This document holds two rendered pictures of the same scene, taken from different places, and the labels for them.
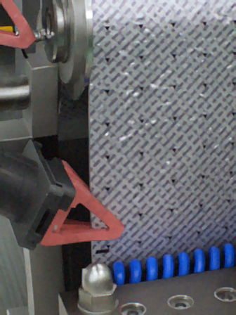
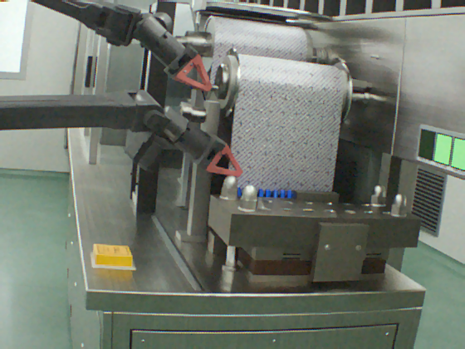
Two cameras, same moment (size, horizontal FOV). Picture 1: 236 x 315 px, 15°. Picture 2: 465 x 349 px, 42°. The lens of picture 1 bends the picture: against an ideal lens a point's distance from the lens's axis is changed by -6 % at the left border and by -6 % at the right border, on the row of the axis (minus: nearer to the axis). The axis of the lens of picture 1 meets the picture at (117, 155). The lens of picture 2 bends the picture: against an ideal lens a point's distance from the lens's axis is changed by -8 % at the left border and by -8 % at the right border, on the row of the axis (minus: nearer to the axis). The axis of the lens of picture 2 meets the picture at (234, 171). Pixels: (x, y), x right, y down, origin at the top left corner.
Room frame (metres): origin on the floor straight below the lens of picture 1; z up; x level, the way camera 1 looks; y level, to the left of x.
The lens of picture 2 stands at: (-0.61, 0.04, 1.28)
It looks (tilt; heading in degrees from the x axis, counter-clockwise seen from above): 9 degrees down; 359
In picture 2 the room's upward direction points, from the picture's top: 6 degrees clockwise
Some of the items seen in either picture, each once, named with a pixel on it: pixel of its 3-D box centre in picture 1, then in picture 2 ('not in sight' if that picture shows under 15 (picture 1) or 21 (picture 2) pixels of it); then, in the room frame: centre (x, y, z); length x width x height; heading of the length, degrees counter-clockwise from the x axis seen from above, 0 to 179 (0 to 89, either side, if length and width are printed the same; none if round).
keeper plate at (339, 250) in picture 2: not in sight; (340, 252); (0.55, -0.20, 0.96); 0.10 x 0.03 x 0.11; 105
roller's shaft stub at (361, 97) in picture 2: not in sight; (352, 96); (0.85, -0.24, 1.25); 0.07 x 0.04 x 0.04; 105
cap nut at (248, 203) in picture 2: not in sight; (249, 197); (0.55, -0.02, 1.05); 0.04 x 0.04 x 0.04
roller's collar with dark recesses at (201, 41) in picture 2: not in sight; (197, 43); (1.01, 0.13, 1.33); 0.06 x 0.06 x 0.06; 15
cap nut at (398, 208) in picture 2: not in sight; (399, 203); (0.64, -0.33, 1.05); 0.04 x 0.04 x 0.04
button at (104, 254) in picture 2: not in sight; (112, 255); (0.56, 0.23, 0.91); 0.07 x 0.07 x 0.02; 15
